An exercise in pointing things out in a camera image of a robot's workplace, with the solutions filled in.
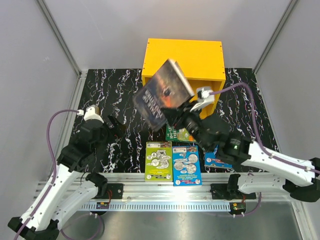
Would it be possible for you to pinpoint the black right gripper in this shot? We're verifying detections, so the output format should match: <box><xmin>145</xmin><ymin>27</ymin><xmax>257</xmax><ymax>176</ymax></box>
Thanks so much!
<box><xmin>161</xmin><ymin>99</ymin><xmax>212</xmax><ymax>152</ymax></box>

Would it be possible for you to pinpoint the dark Tale of Two Cities book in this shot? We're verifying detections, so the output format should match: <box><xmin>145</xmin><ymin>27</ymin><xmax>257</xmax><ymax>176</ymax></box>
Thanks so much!
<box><xmin>132</xmin><ymin>59</ymin><xmax>195</xmax><ymax>131</ymax></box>

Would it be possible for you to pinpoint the lime green 65-Storey Treehouse book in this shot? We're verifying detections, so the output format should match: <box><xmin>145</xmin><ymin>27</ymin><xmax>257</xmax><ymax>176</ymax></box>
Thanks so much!
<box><xmin>144</xmin><ymin>141</ymin><xmax>173</xmax><ymax>182</ymax></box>

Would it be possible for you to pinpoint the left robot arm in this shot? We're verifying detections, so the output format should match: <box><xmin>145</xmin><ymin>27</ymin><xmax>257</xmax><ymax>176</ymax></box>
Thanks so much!
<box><xmin>8</xmin><ymin>107</ymin><xmax>126</xmax><ymax>240</ymax></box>

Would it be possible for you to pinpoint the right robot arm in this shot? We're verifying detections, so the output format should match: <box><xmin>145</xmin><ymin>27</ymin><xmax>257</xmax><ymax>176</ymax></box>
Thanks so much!
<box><xmin>162</xmin><ymin>103</ymin><xmax>320</xmax><ymax>203</ymax></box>

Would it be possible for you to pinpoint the green 104-Storey Treehouse book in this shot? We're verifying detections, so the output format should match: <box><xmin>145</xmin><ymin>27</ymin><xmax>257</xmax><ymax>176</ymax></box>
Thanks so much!
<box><xmin>165</xmin><ymin>124</ymin><xmax>196</xmax><ymax>143</ymax></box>

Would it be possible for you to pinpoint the yellow wooden shelf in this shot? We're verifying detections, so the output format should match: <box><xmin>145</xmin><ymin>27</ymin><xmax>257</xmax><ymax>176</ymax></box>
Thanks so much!
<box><xmin>141</xmin><ymin>38</ymin><xmax>227</xmax><ymax>120</ymax></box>

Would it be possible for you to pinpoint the blue 130-Storey Treehouse book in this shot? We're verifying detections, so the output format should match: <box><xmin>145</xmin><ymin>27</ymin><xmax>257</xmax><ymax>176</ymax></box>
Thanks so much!
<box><xmin>204</xmin><ymin>145</ymin><xmax>233</xmax><ymax>169</ymax></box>

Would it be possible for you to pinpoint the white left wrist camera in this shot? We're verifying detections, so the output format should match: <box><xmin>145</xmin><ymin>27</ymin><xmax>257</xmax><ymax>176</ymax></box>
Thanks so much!
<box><xmin>76</xmin><ymin>105</ymin><xmax>104</xmax><ymax>123</ymax></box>

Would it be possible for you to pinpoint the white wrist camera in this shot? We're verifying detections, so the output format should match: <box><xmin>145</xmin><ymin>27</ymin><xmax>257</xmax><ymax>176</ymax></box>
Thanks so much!
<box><xmin>76</xmin><ymin>105</ymin><xmax>104</xmax><ymax>123</ymax></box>
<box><xmin>190</xmin><ymin>86</ymin><xmax>215</xmax><ymax>112</ymax></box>

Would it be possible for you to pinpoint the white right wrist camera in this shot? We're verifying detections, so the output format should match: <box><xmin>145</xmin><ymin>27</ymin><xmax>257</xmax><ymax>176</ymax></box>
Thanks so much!
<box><xmin>190</xmin><ymin>86</ymin><xmax>215</xmax><ymax>112</ymax></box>

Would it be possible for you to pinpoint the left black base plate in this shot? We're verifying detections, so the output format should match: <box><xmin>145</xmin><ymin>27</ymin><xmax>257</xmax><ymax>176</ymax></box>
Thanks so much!
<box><xmin>93</xmin><ymin>183</ymin><xmax>124</xmax><ymax>200</ymax></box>

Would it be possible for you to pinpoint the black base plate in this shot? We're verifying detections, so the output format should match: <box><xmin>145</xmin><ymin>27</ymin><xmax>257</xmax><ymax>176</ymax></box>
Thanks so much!
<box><xmin>93</xmin><ymin>183</ymin><xmax>124</xmax><ymax>200</ymax></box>
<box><xmin>210</xmin><ymin>183</ymin><xmax>257</xmax><ymax>201</ymax></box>

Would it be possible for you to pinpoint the aluminium front rail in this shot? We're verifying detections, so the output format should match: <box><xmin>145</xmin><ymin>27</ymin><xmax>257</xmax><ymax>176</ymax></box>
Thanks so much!
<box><xmin>61</xmin><ymin>172</ymin><xmax>297</xmax><ymax>202</ymax></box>

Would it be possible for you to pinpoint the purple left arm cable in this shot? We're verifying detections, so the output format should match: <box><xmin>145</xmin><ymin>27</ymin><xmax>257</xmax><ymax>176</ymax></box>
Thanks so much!
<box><xmin>9</xmin><ymin>109</ymin><xmax>105</xmax><ymax>240</ymax></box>

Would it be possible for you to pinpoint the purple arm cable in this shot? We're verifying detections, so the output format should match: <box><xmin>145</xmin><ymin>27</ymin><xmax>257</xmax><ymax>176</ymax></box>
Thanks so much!
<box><xmin>209</xmin><ymin>82</ymin><xmax>320</xmax><ymax>218</ymax></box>
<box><xmin>9</xmin><ymin>109</ymin><xmax>105</xmax><ymax>240</ymax></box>

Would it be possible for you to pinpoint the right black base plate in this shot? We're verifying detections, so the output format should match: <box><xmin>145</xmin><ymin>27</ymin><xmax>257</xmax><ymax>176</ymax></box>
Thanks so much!
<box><xmin>210</xmin><ymin>183</ymin><xmax>257</xmax><ymax>201</ymax></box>

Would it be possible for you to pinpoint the perforated cable duct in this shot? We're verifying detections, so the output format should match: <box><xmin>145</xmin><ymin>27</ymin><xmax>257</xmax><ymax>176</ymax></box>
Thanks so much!
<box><xmin>79</xmin><ymin>201</ymin><xmax>244</xmax><ymax>212</ymax></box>

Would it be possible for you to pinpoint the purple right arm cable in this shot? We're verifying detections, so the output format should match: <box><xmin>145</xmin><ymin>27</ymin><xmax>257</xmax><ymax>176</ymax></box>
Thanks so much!
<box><xmin>209</xmin><ymin>82</ymin><xmax>320</xmax><ymax>218</ymax></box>

